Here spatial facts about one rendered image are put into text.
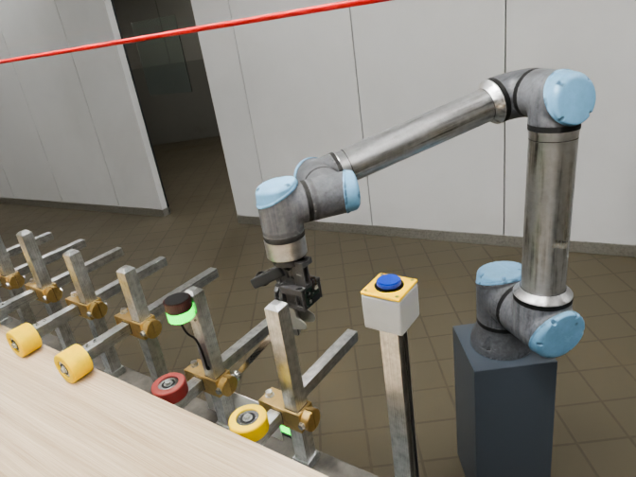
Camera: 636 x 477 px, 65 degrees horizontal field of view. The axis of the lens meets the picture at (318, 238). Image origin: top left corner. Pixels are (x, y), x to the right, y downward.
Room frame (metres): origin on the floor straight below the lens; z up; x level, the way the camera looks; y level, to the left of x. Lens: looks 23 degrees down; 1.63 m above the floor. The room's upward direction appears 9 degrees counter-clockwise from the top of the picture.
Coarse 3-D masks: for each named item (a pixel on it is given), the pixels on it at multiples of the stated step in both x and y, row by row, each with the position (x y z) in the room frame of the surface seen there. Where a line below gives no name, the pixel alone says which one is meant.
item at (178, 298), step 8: (168, 296) 1.01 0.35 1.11; (176, 296) 1.00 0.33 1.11; (184, 296) 0.99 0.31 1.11; (168, 304) 0.97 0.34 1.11; (176, 304) 0.96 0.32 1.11; (184, 312) 0.97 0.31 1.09; (192, 320) 1.01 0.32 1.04; (184, 328) 0.99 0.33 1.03; (192, 336) 1.00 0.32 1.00; (200, 344) 1.01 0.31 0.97; (208, 368) 1.01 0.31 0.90
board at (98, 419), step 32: (0, 352) 1.23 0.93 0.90; (32, 352) 1.21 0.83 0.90; (0, 384) 1.07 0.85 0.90; (32, 384) 1.05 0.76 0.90; (64, 384) 1.03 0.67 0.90; (96, 384) 1.01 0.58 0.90; (128, 384) 0.99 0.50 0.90; (0, 416) 0.95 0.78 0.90; (32, 416) 0.93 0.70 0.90; (64, 416) 0.91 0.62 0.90; (96, 416) 0.90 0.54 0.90; (128, 416) 0.88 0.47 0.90; (160, 416) 0.86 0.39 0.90; (192, 416) 0.85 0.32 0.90; (0, 448) 0.84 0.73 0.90; (32, 448) 0.83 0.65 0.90; (64, 448) 0.81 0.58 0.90; (96, 448) 0.80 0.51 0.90; (128, 448) 0.79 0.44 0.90; (160, 448) 0.77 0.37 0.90; (192, 448) 0.76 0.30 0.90; (224, 448) 0.75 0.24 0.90; (256, 448) 0.74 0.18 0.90
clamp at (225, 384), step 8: (200, 360) 1.09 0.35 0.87; (192, 368) 1.06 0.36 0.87; (200, 368) 1.06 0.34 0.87; (224, 368) 1.04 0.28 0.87; (192, 376) 1.04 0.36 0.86; (200, 376) 1.03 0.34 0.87; (224, 376) 1.01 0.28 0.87; (232, 376) 1.01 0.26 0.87; (208, 384) 1.01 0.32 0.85; (216, 384) 0.99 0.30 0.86; (224, 384) 0.99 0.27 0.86; (232, 384) 1.01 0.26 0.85; (208, 392) 1.02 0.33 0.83; (216, 392) 0.99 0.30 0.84; (224, 392) 0.98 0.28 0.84; (232, 392) 1.00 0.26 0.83
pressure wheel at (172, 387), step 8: (168, 376) 0.99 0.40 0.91; (176, 376) 0.99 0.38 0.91; (184, 376) 0.99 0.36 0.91; (152, 384) 0.97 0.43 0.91; (160, 384) 0.97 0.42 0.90; (168, 384) 0.96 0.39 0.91; (176, 384) 0.96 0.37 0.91; (184, 384) 0.96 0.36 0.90; (152, 392) 0.95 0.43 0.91; (160, 392) 0.94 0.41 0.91; (168, 392) 0.93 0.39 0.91; (176, 392) 0.94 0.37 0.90; (184, 392) 0.95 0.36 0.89; (168, 400) 0.93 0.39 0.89; (176, 400) 0.93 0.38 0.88
